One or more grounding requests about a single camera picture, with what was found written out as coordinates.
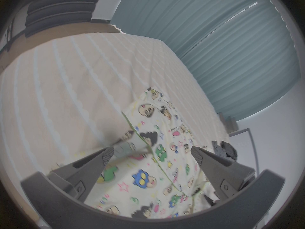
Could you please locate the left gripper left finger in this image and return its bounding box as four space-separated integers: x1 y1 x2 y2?
49 146 115 203

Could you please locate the white printed pyjama top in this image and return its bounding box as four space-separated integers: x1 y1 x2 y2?
92 86 216 220

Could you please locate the grey bedside table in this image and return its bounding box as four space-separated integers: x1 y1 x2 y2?
218 112 239 134

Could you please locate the bed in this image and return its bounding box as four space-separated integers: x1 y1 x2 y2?
0 31 259 224

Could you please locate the blue-green curtain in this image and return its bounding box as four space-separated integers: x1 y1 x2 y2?
111 0 301 121

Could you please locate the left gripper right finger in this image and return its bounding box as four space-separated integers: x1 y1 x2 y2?
191 146 255 201

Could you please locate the black garment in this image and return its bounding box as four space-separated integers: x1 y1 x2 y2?
220 141 239 162

